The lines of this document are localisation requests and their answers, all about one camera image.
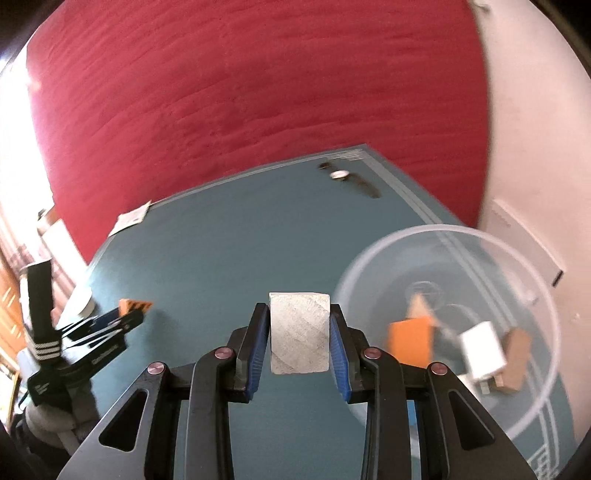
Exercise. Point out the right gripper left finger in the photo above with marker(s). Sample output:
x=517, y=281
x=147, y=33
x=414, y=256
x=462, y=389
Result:
x=249, y=344

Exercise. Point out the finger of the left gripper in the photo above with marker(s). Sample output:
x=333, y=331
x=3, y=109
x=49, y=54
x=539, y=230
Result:
x=129, y=321
x=102, y=324

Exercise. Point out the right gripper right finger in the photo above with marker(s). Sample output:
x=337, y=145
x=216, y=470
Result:
x=346, y=346

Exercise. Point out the orange block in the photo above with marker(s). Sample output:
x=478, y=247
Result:
x=125, y=306

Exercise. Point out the white marbled wedge block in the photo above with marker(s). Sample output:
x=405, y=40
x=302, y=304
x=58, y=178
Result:
x=299, y=332

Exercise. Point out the large orange striped wedge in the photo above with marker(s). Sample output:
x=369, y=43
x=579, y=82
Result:
x=411, y=341

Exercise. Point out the tan wooden wedge block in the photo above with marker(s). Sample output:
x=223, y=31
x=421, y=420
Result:
x=420, y=308

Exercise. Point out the clear plastic bowl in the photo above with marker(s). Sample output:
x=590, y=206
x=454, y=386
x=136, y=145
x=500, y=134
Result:
x=464, y=277

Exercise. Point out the white power adapter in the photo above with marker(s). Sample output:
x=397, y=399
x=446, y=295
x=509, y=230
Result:
x=483, y=354

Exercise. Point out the long brown wooden block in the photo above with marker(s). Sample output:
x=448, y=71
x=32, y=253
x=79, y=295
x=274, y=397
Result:
x=517, y=349

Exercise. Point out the grey gloved left hand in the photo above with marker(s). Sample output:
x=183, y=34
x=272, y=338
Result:
x=62, y=429

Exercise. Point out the white stacked plates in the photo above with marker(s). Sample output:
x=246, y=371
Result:
x=80, y=305

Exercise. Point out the wooden door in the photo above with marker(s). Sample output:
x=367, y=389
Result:
x=12, y=330

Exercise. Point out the green table mat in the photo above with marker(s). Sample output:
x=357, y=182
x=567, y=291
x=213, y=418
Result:
x=347, y=225

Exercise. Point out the white paper leaflet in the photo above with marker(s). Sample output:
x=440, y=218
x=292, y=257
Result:
x=129, y=219

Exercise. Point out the black wristwatch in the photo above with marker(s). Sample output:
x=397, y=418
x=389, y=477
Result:
x=343, y=175

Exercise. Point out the red quilted blanket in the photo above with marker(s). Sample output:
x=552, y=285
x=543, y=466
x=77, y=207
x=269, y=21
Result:
x=134, y=101

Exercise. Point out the white wall panel box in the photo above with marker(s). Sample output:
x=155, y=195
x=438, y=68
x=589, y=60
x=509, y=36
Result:
x=503, y=222

